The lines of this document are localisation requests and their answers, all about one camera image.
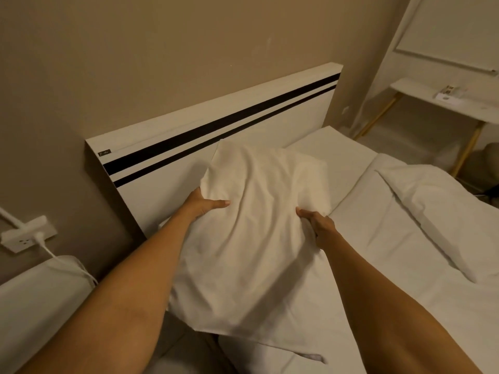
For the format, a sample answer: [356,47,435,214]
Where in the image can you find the person's right hand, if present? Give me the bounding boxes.
[296,206,339,251]

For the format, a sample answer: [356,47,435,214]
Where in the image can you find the white bed sheet mattress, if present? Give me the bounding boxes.
[150,126,499,374]

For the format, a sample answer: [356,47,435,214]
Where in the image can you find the white wall power socket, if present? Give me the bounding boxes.
[1,215,58,254]

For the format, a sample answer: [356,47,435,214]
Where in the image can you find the white power plug cable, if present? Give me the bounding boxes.
[33,231,99,286]

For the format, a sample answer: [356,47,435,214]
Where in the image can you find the person's left hand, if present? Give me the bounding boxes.
[182,188,231,222]

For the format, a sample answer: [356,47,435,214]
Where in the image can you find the white cable conduit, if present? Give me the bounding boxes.
[0,206,21,231]

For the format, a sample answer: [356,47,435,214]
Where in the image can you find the small items on table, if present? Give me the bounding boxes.
[434,85,466,102]

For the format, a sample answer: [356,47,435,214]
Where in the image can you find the white bedside cushion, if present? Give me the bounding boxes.
[0,255,98,374]

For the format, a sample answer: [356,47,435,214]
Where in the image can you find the white side table wooden legs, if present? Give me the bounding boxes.
[354,77,499,178]

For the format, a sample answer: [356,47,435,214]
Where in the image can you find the white pillow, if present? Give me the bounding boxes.
[167,139,337,364]

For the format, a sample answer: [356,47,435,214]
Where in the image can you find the white headboard with black stripes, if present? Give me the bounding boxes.
[85,63,344,240]

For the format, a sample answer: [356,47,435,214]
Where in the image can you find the white duvet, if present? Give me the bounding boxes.
[374,153,499,285]

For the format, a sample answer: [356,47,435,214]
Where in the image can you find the person's right forearm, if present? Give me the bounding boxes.
[317,229,484,374]

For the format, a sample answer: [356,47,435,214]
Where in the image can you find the white roller blind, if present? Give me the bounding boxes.
[396,0,499,74]

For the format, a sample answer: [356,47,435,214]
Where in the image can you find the person's left forearm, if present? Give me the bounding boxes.
[16,202,203,374]

